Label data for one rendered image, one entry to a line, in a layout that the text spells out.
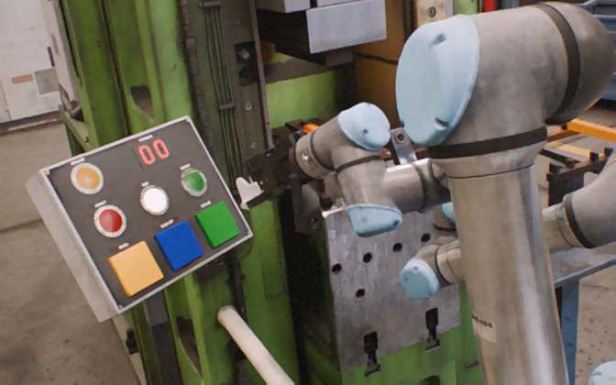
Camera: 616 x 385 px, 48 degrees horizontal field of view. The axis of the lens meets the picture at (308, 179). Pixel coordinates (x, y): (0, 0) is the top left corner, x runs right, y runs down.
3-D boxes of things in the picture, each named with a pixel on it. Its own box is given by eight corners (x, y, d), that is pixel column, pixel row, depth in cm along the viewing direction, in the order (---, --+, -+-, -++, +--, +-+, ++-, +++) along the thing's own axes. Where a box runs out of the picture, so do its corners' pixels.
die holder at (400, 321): (461, 324, 188) (456, 173, 172) (340, 374, 173) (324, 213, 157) (357, 250, 236) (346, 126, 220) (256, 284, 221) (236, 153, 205)
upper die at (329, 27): (387, 38, 159) (384, -4, 156) (310, 53, 151) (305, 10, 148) (306, 23, 195) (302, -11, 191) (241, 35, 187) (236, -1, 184)
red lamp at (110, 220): (127, 231, 121) (123, 209, 120) (101, 238, 119) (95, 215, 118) (124, 225, 124) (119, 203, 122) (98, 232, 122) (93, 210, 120)
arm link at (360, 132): (367, 151, 99) (349, 97, 101) (318, 177, 106) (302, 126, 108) (401, 149, 104) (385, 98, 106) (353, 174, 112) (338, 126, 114)
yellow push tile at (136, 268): (164, 276, 123) (144, 240, 123) (131, 295, 118) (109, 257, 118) (160, 278, 124) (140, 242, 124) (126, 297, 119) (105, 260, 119)
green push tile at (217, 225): (241, 232, 137) (223, 199, 137) (214, 248, 132) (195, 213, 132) (236, 235, 138) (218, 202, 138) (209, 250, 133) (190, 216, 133)
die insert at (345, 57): (353, 61, 168) (351, 37, 166) (326, 67, 165) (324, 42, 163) (300, 48, 194) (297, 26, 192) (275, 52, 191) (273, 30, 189)
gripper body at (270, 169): (268, 151, 124) (310, 125, 116) (291, 192, 124) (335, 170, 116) (239, 164, 119) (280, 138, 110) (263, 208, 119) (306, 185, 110)
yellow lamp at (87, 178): (104, 189, 121) (99, 166, 120) (78, 195, 119) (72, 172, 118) (101, 183, 124) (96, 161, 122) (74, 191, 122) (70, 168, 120)
